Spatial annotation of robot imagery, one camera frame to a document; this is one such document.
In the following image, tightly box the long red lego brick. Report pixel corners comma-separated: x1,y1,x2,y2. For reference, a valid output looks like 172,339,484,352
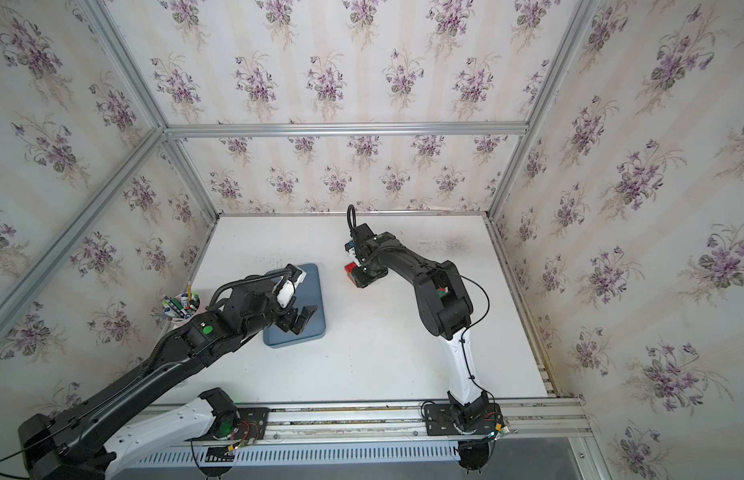
344,262,357,280

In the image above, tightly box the blue-grey plastic tray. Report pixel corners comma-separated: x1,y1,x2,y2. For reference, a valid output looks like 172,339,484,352
263,263,327,349

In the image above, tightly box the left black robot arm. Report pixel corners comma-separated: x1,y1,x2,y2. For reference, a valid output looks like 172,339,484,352
19,265,317,479

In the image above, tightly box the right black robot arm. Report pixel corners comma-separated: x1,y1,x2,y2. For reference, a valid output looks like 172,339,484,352
345,222,495,432

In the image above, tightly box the pen cup with pens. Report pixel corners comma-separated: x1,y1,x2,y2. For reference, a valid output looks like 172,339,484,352
160,283,201,325

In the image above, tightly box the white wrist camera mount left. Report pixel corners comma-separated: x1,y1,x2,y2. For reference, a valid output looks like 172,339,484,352
274,264,307,309

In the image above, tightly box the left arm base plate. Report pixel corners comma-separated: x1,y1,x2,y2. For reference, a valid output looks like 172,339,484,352
194,407,270,445

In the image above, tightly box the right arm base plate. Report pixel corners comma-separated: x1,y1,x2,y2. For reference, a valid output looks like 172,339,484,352
420,399,508,437

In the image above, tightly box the white slotted cable duct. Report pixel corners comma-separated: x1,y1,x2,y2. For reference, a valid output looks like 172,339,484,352
133,440,458,469

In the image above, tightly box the aluminium rail frame front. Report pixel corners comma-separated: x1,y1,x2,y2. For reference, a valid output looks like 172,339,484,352
135,398,610,479

